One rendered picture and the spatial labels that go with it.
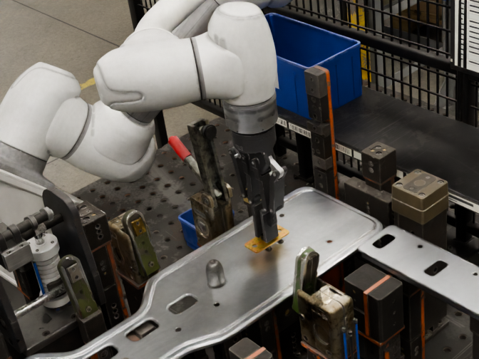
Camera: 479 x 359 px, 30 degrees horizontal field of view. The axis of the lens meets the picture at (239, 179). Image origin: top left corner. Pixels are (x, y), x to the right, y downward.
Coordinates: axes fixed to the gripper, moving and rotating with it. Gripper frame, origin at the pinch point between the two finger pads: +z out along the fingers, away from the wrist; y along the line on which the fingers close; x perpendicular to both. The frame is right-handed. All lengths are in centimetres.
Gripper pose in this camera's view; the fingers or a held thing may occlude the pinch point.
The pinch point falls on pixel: (264, 221)
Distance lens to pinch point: 162.4
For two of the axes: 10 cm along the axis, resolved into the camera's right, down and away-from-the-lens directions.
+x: 7.5, -4.3, 5.0
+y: 6.4, 3.5, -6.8
